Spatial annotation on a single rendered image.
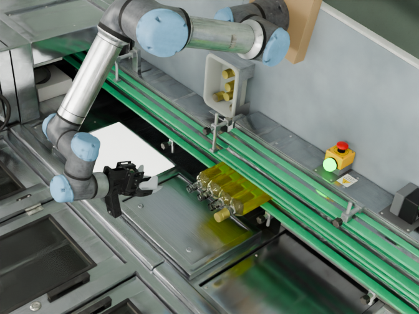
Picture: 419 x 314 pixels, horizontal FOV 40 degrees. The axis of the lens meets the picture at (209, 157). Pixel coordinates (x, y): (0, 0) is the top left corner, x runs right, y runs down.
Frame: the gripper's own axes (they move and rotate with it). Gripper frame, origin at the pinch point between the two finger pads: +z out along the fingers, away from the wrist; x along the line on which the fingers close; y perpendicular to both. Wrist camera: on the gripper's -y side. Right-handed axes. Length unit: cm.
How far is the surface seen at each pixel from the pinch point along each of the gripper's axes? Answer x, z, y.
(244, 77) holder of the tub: 16, 47, 31
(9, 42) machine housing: 102, 1, 9
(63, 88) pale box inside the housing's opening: 110, 37, -15
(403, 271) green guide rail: -67, 44, 4
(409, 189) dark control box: -56, 50, 25
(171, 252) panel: -5.4, 13.1, -25.3
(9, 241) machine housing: 37, -21, -43
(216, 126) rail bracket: 12.5, 35.4, 13.3
